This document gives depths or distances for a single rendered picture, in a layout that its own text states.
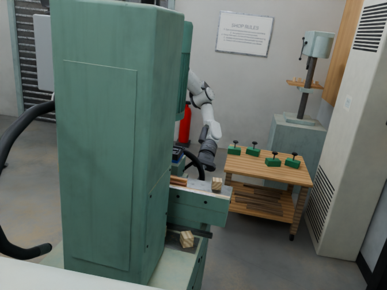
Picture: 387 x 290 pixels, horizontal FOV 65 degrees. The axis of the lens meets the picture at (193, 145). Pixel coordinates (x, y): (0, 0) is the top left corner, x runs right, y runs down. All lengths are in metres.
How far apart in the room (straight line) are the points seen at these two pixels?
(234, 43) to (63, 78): 3.33
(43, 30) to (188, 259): 0.75
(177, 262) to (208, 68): 3.19
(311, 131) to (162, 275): 2.44
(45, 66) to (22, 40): 4.07
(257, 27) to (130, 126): 3.37
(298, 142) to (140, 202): 2.58
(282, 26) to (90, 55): 3.43
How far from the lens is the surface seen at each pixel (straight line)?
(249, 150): 2.65
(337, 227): 2.49
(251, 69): 3.96
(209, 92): 1.76
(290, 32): 3.97
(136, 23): 0.62
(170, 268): 1.01
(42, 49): 0.76
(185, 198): 1.10
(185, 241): 1.07
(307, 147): 3.21
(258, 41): 3.92
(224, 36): 3.92
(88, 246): 0.85
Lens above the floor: 1.49
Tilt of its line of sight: 21 degrees down
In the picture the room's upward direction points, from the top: 7 degrees clockwise
